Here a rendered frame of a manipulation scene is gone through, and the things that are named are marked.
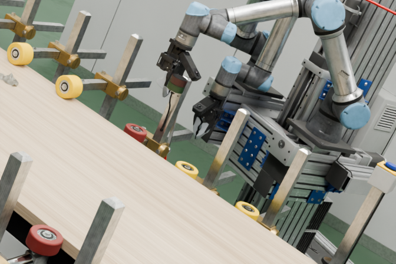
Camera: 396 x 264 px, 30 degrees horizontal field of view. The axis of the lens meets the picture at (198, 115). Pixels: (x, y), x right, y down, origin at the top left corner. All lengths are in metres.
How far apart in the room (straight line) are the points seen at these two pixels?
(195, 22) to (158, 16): 2.92
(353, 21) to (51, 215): 1.77
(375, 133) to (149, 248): 1.80
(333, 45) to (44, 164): 1.21
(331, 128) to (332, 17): 0.51
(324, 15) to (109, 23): 3.24
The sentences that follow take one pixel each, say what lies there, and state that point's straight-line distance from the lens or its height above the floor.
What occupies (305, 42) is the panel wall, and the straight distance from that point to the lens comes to 5.14.
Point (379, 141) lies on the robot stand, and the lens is 3.51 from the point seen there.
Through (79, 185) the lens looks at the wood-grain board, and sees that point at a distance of 2.03.
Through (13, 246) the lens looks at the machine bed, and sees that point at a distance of 1.91.
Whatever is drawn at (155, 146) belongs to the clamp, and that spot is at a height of 0.86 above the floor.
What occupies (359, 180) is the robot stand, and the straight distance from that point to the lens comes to 3.08.
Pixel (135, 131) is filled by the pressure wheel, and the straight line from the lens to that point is 2.54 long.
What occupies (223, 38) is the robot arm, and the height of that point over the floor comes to 1.28.
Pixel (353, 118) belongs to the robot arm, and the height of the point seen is 1.19.
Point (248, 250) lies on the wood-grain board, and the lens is 2.12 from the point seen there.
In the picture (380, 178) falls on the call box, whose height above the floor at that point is 1.19.
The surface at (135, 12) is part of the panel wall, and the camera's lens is 5.63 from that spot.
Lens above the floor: 1.76
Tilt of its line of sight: 17 degrees down
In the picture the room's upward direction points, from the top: 25 degrees clockwise
